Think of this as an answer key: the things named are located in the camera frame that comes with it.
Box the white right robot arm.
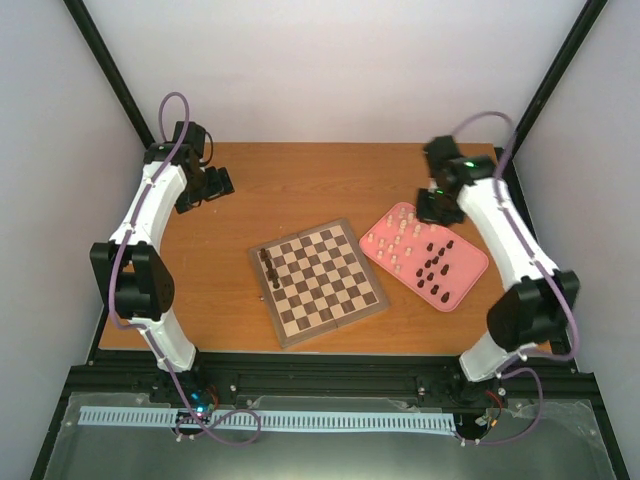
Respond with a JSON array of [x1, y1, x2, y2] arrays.
[[416, 135, 580, 383]]

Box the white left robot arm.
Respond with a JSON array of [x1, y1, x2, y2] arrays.
[[90, 121, 234, 403]]

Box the wooden chess board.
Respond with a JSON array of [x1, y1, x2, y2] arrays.
[[249, 218, 389, 348]]

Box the pink plastic tray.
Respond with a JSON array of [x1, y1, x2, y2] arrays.
[[359, 202, 489, 312]]

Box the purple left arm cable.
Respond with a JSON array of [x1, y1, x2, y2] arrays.
[[107, 92, 263, 448]]

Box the black aluminium frame rail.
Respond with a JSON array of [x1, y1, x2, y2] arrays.
[[62, 350, 601, 407]]

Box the light blue cable duct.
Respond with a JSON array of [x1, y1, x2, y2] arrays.
[[77, 406, 456, 435]]

